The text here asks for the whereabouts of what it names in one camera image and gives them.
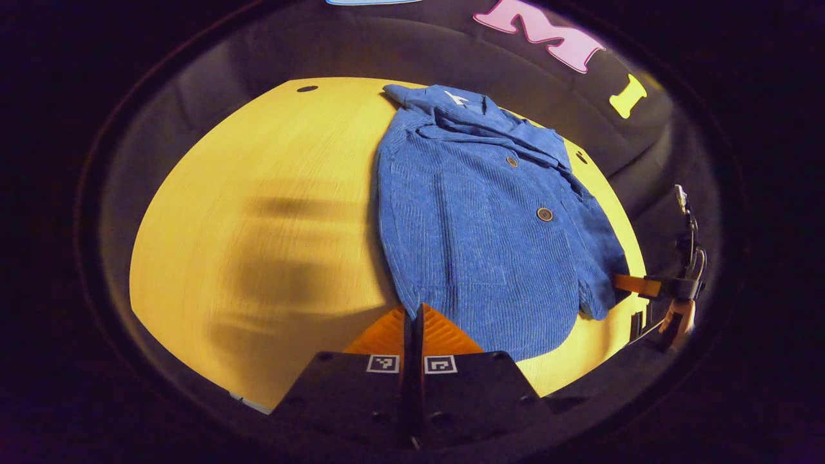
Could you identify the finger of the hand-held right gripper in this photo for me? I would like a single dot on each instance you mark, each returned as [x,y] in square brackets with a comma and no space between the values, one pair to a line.
[635,285]
[639,325]

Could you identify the black backdrop cloth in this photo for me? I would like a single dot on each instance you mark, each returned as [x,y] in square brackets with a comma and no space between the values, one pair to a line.
[419,45]

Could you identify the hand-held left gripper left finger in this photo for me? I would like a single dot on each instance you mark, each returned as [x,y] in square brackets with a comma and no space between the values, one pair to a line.
[361,393]

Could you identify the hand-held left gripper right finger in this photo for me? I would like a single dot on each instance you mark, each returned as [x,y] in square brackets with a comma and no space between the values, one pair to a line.
[470,393]

